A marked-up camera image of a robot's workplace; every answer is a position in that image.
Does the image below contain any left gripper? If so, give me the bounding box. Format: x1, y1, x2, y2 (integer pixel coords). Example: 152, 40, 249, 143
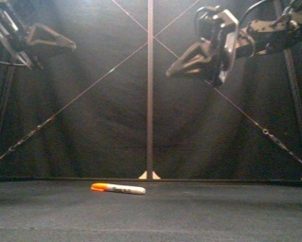
0, 8, 78, 70

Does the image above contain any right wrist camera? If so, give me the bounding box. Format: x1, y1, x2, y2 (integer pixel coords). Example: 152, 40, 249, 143
194, 5, 224, 43

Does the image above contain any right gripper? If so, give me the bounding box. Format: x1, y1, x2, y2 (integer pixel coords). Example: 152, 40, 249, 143
165, 9, 244, 88

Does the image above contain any grey marker pen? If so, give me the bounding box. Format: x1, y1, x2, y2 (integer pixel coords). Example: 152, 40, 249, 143
90, 182, 148, 196

